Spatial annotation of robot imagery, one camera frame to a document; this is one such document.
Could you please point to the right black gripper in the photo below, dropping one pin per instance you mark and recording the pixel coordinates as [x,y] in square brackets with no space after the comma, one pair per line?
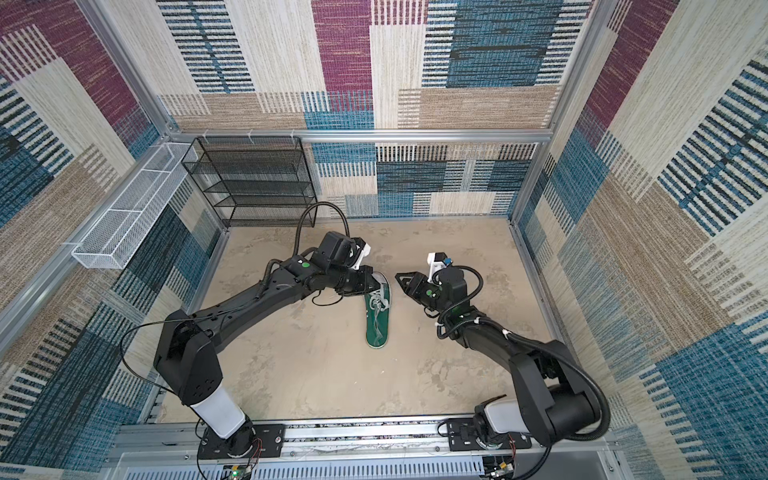
[416,284]

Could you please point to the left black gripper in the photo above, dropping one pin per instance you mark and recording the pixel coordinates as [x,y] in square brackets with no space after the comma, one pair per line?
[365,274]

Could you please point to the white shoelace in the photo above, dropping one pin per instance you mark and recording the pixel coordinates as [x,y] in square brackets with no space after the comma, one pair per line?
[378,306]

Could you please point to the green canvas sneaker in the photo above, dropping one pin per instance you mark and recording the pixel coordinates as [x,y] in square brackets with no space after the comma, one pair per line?
[377,339]

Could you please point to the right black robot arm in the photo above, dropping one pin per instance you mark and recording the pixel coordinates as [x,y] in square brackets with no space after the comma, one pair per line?
[556,399]

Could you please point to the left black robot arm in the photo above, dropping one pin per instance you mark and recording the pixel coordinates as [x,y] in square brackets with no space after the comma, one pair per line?
[187,352]

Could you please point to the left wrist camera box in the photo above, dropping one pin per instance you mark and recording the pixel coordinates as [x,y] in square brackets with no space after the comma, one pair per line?
[339,250]

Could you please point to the black wire mesh shelf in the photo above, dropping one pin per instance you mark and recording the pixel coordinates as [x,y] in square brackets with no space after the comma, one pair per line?
[252,181]

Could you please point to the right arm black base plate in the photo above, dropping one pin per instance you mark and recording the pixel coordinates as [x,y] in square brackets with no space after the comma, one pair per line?
[489,433]

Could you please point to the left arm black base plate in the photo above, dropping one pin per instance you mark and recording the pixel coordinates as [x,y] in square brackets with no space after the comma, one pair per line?
[249,442]

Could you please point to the aluminium mounting rail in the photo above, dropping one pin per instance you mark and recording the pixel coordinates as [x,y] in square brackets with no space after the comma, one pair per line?
[390,447]

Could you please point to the white wire mesh basket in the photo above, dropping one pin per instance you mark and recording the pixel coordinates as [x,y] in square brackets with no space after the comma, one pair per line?
[119,232]

